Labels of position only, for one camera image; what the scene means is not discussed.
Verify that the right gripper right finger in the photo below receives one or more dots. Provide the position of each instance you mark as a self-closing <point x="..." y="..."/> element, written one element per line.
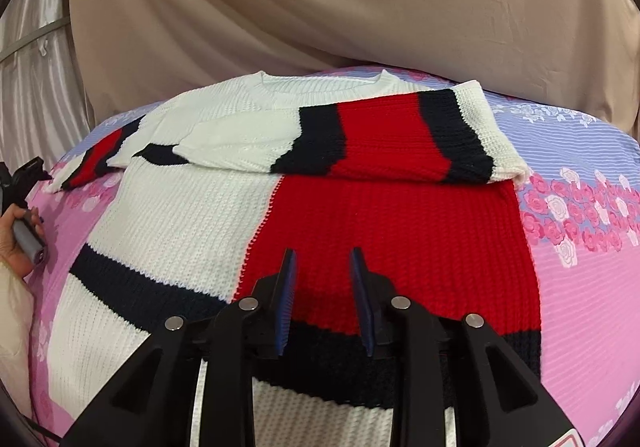
<point x="498" y="400"/>

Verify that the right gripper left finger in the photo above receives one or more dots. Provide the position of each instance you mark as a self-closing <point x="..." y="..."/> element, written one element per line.
<point x="191" y="381"/>

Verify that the white red navy knit sweater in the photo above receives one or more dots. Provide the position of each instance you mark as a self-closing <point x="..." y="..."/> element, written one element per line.
<point x="216" y="184"/>

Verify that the person's left hand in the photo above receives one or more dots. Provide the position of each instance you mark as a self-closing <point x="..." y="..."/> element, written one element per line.
<point x="10" y="251"/>

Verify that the silver satin curtain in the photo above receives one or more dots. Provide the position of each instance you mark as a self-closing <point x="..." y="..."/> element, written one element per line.
<point x="44" y="108"/>

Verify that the cream left sleeve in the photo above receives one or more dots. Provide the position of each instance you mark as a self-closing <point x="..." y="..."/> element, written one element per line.
<point x="16" y="308"/>

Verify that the beige fabric drape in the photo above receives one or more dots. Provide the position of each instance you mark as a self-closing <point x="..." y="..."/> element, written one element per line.
<point x="577" y="54"/>

